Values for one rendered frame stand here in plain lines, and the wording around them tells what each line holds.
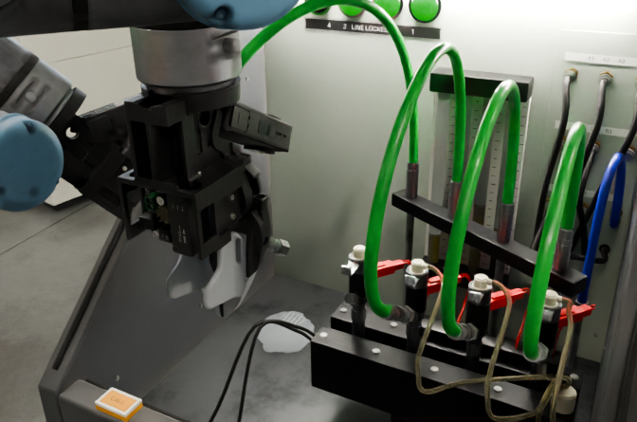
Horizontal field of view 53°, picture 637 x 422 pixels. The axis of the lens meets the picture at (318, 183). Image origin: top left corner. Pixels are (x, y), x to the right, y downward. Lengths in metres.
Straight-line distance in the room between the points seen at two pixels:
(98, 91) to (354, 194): 2.64
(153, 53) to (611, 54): 0.68
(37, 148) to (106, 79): 3.13
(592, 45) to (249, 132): 0.58
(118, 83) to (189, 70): 3.27
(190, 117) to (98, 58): 3.18
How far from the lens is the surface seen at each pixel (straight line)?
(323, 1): 0.79
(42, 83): 0.68
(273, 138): 0.54
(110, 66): 3.67
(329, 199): 1.18
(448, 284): 0.63
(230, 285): 0.53
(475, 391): 0.84
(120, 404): 0.87
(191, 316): 1.11
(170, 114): 0.43
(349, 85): 1.08
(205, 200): 0.45
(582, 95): 0.98
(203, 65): 0.44
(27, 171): 0.54
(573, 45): 0.97
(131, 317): 0.99
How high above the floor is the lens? 1.53
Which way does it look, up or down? 24 degrees down
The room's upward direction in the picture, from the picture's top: 1 degrees counter-clockwise
